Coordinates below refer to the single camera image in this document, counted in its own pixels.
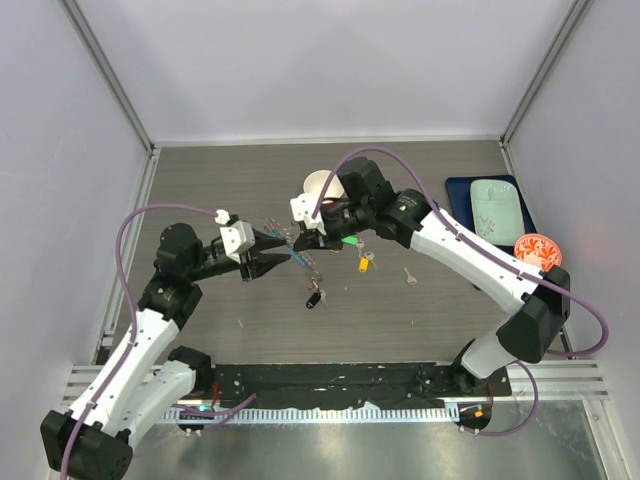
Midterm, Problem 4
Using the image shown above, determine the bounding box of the black tag key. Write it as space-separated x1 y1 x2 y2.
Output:
305 289 328 309

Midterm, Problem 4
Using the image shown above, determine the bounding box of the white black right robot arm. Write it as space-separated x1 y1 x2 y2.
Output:
290 156 570 395

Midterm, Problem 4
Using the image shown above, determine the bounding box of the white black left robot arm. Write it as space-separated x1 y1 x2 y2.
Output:
40 219 290 479

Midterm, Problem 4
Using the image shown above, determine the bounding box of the green tag key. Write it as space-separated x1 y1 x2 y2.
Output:
342 236 364 249

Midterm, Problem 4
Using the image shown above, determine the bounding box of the red bowl white inside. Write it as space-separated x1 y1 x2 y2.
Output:
302 170 345 204

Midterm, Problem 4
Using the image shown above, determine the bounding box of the yellow tag key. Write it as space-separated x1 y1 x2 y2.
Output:
358 251 377 273

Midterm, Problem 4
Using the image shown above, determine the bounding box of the plain silver loose key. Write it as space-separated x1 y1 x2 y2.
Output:
403 267 418 286

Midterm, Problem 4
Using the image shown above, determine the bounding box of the dark blue tray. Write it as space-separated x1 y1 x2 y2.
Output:
444 174 537 234

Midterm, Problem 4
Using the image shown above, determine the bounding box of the pale green rectangular plate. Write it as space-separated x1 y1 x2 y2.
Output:
470 179 525 247

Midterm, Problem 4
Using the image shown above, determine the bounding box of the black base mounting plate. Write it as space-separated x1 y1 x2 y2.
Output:
195 362 512 410

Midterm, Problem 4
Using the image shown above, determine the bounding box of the orange white patterned bowl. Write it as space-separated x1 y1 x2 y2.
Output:
514 233 563 271

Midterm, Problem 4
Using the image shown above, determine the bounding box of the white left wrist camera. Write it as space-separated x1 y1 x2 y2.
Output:
214 209 255 264

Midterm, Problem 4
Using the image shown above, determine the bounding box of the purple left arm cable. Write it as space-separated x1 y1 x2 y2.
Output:
59 203 259 479

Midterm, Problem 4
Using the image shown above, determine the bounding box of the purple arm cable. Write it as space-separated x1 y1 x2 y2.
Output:
59 203 259 479
309 146 612 437

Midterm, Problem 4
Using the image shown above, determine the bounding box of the perforated cable duct strip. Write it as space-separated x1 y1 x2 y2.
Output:
159 402 461 425

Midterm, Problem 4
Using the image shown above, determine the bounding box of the aluminium frame rail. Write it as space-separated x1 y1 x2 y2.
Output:
57 0 161 161

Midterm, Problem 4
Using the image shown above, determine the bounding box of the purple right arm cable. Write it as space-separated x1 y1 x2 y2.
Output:
309 146 612 437

